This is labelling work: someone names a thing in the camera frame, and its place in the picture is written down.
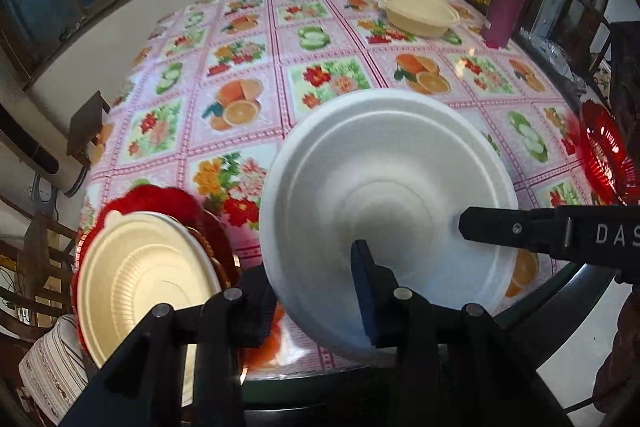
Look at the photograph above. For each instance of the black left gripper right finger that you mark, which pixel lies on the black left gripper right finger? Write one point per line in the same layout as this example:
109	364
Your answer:
379	297

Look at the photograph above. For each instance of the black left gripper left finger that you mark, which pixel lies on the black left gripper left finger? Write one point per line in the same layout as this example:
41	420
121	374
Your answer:
257	308

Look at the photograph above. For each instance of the red flower-shaped glass plate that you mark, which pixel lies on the red flower-shaped glass plate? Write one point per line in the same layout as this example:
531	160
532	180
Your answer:
173	203

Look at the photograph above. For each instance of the striped white cloth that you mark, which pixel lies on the striped white cloth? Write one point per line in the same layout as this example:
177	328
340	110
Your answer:
53	371

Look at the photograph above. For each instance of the floral fruit pattern tablecloth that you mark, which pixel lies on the floral fruit pattern tablecloth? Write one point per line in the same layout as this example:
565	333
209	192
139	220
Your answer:
220	83

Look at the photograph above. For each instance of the wooden chair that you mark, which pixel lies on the wooden chair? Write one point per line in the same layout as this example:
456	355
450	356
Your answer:
40	258

